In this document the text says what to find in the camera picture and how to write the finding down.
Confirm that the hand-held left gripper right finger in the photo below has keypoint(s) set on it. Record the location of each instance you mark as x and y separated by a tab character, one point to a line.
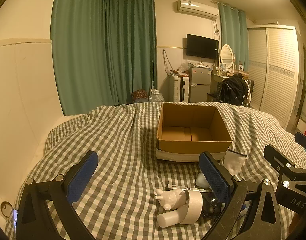
214	177

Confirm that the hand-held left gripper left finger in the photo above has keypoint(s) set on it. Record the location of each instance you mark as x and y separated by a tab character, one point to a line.
83	177

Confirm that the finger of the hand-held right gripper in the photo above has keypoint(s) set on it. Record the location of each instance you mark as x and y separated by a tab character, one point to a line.
304	141
277	156

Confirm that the light blue case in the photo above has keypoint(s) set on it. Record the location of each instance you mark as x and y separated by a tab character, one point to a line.
201	180

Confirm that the white glove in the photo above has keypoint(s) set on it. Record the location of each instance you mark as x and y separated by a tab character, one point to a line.
234	161

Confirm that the white tape roll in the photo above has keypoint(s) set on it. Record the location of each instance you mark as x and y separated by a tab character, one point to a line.
193	206

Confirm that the small white tube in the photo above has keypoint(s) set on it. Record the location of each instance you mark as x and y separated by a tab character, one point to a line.
179	187

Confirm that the white plush toy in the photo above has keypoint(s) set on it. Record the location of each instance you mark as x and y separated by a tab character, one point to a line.
174	197

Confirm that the cardboard box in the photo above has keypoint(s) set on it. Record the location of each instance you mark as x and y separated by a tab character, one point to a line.
193	130

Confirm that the white plastic bottle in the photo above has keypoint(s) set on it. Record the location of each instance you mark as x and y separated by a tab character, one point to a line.
169	218

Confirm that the checkered blanket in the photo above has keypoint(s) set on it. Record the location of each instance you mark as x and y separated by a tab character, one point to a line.
133	142

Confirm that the white louvered wardrobe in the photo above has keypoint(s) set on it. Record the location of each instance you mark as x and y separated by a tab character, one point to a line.
272	70

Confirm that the black jacket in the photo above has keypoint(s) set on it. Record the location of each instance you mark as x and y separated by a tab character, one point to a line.
234	90

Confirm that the smartphone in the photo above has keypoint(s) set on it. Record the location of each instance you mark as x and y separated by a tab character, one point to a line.
15	219

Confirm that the white suitcase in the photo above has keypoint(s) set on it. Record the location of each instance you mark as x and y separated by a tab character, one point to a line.
179	88

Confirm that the silver mini fridge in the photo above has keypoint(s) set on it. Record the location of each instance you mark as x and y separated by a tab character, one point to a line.
200	82

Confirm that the chair with black clothes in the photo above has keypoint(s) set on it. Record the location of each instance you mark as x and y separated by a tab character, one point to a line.
218	80

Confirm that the floral patterned bag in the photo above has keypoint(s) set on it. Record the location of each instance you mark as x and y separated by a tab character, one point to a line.
140	96

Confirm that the large clear water bottle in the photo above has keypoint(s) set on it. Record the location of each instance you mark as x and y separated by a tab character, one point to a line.
156	96

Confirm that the oval white mirror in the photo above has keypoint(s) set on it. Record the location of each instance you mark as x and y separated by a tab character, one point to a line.
227	55

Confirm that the clear plastic bag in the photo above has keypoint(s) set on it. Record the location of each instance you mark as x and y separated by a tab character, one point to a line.
183	67

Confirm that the narrow green curtain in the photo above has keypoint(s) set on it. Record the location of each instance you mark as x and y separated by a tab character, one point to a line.
230	37

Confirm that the wide green curtain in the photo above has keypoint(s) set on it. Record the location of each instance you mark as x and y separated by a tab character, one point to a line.
98	47

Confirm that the white air conditioner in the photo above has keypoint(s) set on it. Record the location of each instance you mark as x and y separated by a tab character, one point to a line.
196	7

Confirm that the black wall television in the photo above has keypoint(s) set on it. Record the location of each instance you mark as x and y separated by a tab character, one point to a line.
201	46

